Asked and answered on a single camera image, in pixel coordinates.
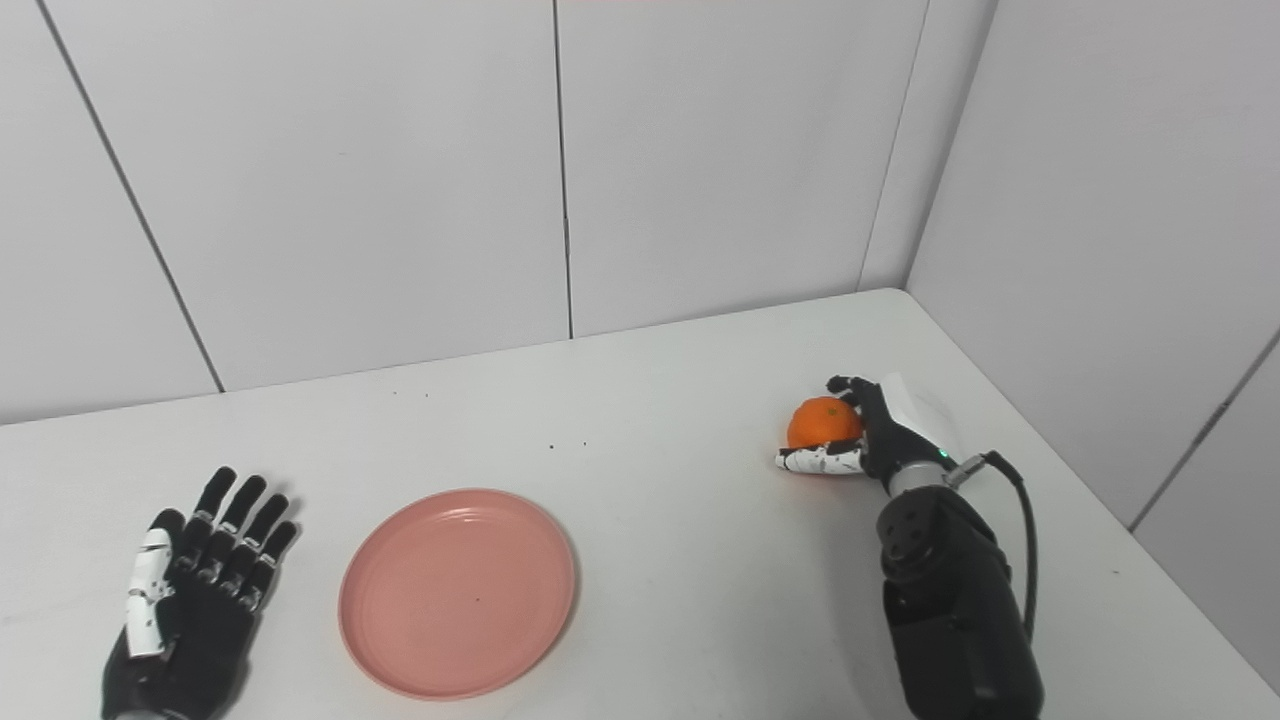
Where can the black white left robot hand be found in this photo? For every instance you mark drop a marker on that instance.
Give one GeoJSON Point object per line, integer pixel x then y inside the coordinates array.
{"type": "Point", "coordinates": [200, 640]}

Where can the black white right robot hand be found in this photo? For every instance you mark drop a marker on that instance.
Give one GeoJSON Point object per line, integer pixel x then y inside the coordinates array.
{"type": "Point", "coordinates": [895, 445]}

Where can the orange mandarin fruit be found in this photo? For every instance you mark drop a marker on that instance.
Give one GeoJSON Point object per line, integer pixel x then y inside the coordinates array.
{"type": "Point", "coordinates": [822, 422]}

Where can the pink round plate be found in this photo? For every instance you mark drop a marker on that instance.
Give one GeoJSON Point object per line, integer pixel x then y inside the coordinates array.
{"type": "Point", "coordinates": [458, 595]}

